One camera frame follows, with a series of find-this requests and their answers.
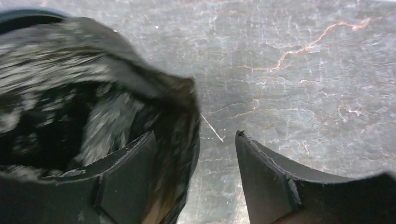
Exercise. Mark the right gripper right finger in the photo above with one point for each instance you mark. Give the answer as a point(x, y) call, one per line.
point(279, 190)

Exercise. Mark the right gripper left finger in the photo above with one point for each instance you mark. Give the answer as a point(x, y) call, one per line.
point(113, 190)

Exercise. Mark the black trash bag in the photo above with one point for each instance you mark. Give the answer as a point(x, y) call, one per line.
point(75, 91)

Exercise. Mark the dark blue trash bin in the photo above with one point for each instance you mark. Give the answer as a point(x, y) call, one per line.
point(12, 19)

